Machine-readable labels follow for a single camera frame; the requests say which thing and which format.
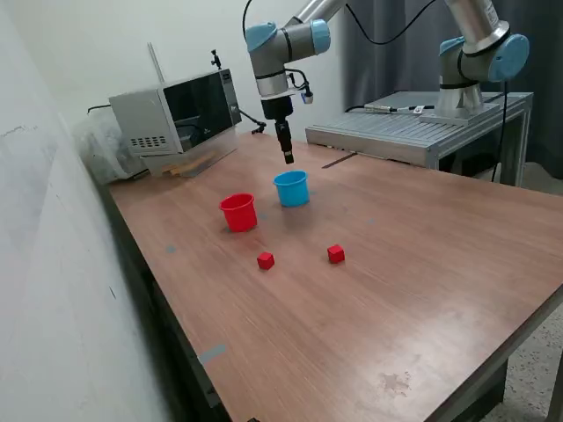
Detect dark grey curtain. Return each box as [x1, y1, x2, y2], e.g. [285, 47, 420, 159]
[341, 0, 563, 181]

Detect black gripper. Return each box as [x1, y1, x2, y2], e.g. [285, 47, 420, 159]
[260, 97, 295, 165]

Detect aluminium profile robot stand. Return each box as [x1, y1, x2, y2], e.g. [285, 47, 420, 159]
[305, 91, 534, 188]

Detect red plastic cup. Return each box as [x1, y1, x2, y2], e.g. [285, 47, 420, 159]
[218, 192, 259, 234]

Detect thick black hanging cable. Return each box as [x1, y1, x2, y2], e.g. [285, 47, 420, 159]
[488, 78, 512, 182]

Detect blue plastic cup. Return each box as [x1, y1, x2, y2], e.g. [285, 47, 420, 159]
[272, 170, 311, 208]

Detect aluminium robot mounting plate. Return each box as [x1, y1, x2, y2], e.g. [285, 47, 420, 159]
[419, 99, 501, 127]

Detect thin white rod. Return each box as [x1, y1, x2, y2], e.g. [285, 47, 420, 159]
[147, 42, 166, 84]

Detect yellow wooden sticks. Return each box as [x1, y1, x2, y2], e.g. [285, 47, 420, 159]
[168, 153, 215, 177]

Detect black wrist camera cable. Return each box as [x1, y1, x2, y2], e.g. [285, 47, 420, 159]
[240, 0, 437, 96]

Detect long grey tape strip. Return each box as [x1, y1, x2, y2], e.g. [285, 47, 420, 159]
[197, 343, 228, 365]

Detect silver microwave oven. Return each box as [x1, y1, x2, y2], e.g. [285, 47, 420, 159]
[108, 68, 244, 156]

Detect clear plastic bag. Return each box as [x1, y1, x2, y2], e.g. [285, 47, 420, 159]
[72, 112, 149, 186]

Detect dark thin strip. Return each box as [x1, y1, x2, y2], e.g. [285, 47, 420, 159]
[321, 151, 358, 170]

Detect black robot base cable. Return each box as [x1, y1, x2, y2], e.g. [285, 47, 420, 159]
[345, 103, 436, 116]

